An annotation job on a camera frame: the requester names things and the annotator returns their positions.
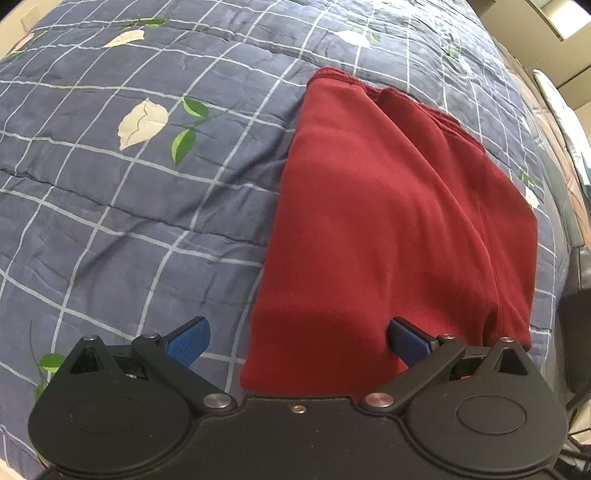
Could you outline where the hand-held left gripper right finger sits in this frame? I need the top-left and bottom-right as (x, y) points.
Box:
(358, 316), (537, 415)

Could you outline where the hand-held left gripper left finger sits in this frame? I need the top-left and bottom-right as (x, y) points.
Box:
(69, 316), (237, 415)

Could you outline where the red sweater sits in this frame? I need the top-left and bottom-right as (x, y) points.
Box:
(239, 67), (540, 398)

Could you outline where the blue plaid floral quilt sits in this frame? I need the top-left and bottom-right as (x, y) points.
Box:
(0, 0), (573, 480)

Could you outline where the light blue patterned pillow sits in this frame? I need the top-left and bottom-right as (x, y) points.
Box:
(533, 69), (591, 185)

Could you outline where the beige wardrobe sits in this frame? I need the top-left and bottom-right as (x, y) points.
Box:
(480, 0), (591, 88)

